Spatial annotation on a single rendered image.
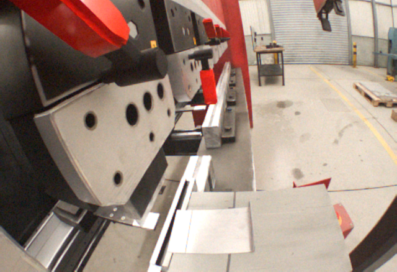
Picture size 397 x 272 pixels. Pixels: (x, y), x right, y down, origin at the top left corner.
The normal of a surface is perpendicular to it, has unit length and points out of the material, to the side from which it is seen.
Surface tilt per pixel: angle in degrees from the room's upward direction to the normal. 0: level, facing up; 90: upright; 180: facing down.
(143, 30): 90
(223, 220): 0
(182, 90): 90
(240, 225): 0
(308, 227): 0
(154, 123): 90
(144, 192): 90
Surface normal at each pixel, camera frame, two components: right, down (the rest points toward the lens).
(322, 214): -0.18, -0.89
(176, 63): -0.19, 0.45
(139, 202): 0.97, -0.07
